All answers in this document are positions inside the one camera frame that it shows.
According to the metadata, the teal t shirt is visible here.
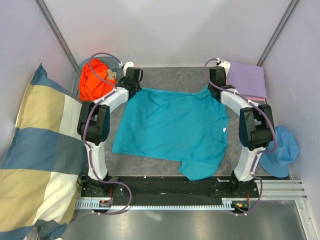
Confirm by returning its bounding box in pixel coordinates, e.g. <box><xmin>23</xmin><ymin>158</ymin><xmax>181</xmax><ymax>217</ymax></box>
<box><xmin>112</xmin><ymin>88</ymin><xmax>229</xmax><ymax>181</ymax></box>

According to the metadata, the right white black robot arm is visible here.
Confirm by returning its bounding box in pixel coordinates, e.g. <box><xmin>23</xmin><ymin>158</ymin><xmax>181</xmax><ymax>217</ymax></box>
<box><xmin>205</xmin><ymin>62</ymin><xmax>275</xmax><ymax>197</ymax></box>

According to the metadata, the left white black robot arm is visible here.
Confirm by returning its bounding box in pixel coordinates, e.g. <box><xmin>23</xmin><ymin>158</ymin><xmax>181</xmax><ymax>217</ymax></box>
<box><xmin>77</xmin><ymin>62</ymin><xmax>143</xmax><ymax>198</ymax></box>

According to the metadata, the beige crumpled cloth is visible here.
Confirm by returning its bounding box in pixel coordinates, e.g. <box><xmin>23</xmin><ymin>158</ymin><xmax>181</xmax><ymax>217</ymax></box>
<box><xmin>106</xmin><ymin>68</ymin><xmax>117</xmax><ymax>80</ymax></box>

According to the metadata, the blue plastic laundry basket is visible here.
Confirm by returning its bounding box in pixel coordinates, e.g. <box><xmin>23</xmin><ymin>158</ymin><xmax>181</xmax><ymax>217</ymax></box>
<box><xmin>73</xmin><ymin>56</ymin><xmax>120</xmax><ymax>98</ymax></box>

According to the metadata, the folded purple t shirt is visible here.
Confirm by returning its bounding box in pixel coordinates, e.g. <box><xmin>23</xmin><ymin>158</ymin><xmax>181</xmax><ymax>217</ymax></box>
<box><xmin>227</xmin><ymin>62</ymin><xmax>267</xmax><ymax>99</ymax></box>

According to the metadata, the orange t shirt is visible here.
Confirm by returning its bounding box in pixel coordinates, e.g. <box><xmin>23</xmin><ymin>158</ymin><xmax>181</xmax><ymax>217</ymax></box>
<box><xmin>78</xmin><ymin>58</ymin><xmax>116</xmax><ymax>102</ymax></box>

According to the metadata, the folded pink t shirt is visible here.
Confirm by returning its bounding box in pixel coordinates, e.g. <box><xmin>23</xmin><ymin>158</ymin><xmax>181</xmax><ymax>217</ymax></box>
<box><xmin>245</xmin><ymin>95</ymin><xmax>266</xmax><ymax>102</ymax></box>

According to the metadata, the blue bucket hat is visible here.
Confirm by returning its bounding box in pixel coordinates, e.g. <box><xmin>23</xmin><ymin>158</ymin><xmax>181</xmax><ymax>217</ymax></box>
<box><xmin>259</xmin><ymin>125</ymin><xmax>300</xmax><ymax>178</ymax></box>

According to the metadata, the blue beige striped pillow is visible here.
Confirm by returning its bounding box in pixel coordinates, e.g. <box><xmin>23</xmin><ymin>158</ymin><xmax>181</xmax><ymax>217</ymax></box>
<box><xmin>0</xmin><ymin>65</ymin><xmax>87</xmax><ymax>240</ymax></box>

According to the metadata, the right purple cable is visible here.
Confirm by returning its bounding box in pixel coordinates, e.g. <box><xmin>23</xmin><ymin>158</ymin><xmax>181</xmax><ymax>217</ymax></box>
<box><xmin>204</xmin><ymin>58</ymin><xmax>277</xmax><ymax>218</ymax></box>

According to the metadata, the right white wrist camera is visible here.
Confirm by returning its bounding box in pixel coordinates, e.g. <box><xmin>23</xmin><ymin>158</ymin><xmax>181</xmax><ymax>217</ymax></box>
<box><xmin>216</xmin><ymin>58</ymin><xmax>231</xmax><ymax>76</ymax></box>

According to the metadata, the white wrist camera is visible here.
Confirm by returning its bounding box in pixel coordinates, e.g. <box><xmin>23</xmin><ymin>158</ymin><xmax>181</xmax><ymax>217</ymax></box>
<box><xmin>119</xmin><ymin>61</ymin><xmax>135</xmax><ymax>75</ymax></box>
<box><xmin>216</xmin><ymin>58</ymin><xmax>231</xmax><ymax>76</ymax></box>

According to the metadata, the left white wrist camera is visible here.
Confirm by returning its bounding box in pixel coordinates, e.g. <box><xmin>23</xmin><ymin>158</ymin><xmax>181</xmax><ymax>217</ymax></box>
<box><xmin>119</xmin><ymin>61</ymin><xmax>135</xmax><ymax>75</ymax></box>

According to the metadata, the right aluminium frame post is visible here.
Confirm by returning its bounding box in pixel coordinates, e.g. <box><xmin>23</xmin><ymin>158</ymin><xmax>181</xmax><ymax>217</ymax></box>
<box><xmin>256</xmin><ymin>0</ymin><xmax>301</xmax><ymax>67</ymax></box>

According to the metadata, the aluminium frame post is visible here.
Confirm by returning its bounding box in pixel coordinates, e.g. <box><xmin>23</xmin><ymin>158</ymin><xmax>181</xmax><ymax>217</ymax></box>
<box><xmin>256</xmin><ymin>0</ymin><xmax>301</xmax><ymax>67</ymax></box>
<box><xmin>34</xmin><ymin>0</ymin><xmax>79</xmax><ymax>71</ymax></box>

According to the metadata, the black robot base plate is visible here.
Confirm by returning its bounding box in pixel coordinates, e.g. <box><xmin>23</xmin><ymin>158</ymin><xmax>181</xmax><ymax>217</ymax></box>
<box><xmin>81</xmin><ymin>174</ymin><xmax>263</xmax><ymax>207</ymax></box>

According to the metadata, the left aluminium frame post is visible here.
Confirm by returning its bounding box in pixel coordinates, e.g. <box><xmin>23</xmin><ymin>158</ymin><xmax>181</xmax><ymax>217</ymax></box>
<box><xmin>34</xmin><ymin>0</ymin><xmax>79</xmax><ymax>71</ymax></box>

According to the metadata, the grey slotted cable duct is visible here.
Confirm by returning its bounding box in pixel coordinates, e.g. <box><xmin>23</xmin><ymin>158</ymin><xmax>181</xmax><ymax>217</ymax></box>
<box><xmin>75</xmin><ymin>198</ymin><xmax>249</xmax><ymax>212</ymax></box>

